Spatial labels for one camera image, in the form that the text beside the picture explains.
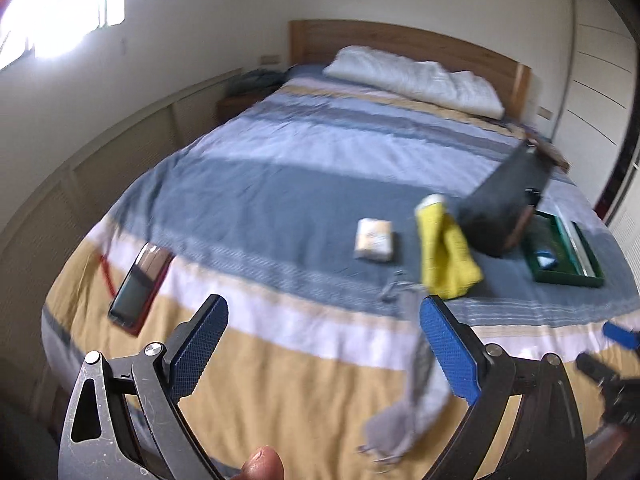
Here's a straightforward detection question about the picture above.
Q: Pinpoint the beige radiator cover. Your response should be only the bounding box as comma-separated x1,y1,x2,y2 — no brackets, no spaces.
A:
0,67,246,396

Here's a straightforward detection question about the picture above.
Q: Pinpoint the wooden headboard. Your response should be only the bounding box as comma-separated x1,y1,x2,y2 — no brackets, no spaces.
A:
289,20,532,121

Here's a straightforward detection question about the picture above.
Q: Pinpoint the beige tissue packet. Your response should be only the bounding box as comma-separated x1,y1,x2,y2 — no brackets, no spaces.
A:
353,217,396,262

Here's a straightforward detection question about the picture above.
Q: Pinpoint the clear tray lid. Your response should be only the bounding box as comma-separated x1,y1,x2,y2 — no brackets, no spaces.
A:
552,204,603,278

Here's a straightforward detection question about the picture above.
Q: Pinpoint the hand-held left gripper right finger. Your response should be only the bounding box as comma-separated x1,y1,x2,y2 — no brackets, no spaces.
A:
420,295,588,480

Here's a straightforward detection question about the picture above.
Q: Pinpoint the dark glass jar with handle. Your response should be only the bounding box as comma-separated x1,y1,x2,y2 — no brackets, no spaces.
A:
457,137,571,258

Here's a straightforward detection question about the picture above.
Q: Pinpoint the white pillow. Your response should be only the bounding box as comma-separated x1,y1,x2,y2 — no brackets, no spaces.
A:
322,45,506,120

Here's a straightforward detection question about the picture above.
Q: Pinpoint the dark bag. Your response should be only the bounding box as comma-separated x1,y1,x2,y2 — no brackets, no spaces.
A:
227,67,283,97

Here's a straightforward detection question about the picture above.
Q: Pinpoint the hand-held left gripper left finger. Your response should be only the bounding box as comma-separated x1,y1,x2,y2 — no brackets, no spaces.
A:
57,294,229,480

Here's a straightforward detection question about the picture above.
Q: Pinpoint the person's left hand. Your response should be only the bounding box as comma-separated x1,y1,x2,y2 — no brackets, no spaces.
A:
240,447,286,480

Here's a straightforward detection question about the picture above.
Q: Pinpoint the grey socks pair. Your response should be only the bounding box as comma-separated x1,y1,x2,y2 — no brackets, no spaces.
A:
357,270,453,461

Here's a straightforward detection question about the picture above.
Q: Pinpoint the bright window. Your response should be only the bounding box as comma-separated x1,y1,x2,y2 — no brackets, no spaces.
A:
0,0,126,68

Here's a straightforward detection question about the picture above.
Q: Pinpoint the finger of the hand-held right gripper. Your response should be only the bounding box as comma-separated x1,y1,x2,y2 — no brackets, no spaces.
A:
602,321,640,349
575,352,622,387

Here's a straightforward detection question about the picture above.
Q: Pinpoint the striped bed blanket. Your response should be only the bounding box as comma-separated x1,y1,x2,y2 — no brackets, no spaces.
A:
42,62,640,480

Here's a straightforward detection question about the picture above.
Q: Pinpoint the phone in red case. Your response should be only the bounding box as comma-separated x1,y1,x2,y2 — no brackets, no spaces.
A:
97,241,176,337

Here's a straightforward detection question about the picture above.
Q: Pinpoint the yellow glove with white cuff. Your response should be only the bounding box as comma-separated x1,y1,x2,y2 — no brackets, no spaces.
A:
415,194,484,301

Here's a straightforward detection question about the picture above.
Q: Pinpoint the white wardrobe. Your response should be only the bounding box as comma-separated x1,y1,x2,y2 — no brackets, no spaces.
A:
552,0,640,201

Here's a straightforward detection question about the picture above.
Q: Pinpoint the green tray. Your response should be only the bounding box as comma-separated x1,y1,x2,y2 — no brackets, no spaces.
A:
520,210,605,288

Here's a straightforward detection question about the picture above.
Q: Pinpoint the wooden nightstand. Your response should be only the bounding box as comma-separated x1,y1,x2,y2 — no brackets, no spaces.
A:
216,92,273,123

